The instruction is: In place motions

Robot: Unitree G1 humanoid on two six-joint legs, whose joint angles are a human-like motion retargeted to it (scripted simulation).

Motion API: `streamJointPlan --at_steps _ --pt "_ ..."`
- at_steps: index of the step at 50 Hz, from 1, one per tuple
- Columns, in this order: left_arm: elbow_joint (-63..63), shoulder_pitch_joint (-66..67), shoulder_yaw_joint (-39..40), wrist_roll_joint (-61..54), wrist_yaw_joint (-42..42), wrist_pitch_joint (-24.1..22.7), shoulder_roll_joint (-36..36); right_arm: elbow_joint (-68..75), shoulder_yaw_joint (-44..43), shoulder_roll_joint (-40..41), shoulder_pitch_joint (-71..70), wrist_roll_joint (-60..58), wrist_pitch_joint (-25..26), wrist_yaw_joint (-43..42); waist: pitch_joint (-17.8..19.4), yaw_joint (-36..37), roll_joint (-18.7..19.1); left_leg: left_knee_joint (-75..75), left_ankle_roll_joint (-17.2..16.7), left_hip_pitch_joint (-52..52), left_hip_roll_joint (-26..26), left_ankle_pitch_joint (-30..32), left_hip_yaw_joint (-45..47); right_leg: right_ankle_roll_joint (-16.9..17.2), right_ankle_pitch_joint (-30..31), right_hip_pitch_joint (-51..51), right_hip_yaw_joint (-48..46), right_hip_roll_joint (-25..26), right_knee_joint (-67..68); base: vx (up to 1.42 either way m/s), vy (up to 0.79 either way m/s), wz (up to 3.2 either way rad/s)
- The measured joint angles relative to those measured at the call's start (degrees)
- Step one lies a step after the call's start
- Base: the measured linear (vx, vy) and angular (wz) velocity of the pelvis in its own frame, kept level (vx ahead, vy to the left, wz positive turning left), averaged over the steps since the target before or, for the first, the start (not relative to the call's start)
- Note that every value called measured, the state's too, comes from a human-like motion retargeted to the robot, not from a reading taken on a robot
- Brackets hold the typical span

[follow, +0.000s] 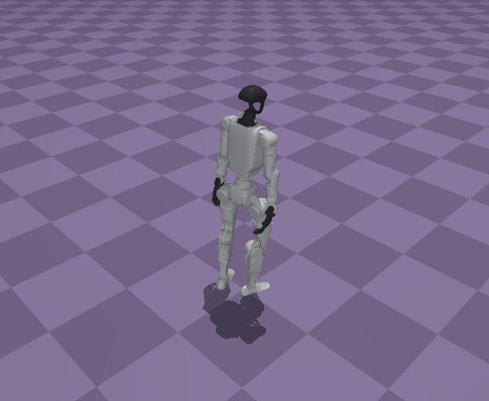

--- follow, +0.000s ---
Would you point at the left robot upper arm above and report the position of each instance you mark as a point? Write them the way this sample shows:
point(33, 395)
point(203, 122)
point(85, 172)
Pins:
point(224, 134)

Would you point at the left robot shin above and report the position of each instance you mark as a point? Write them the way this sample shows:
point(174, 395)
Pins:
point(224, 256)

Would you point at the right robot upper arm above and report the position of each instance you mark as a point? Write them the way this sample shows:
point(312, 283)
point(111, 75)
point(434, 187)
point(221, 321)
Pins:
point(269, 142)

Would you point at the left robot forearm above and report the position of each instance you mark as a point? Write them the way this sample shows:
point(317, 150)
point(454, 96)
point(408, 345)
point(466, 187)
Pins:
point(221, 169)

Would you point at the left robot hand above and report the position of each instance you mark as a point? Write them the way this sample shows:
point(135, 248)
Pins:
point(218, 184)

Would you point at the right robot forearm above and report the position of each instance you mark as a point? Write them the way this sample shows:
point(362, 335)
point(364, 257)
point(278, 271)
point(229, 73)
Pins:
point(272, 191)

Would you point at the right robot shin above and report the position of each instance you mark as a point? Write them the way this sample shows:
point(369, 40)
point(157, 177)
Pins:
point(254, 265)

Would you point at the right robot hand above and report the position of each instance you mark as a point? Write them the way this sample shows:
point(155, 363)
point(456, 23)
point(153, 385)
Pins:
point(269, 213)

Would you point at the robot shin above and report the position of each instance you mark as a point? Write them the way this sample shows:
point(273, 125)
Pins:
point(254, 265)
point(224, 256)

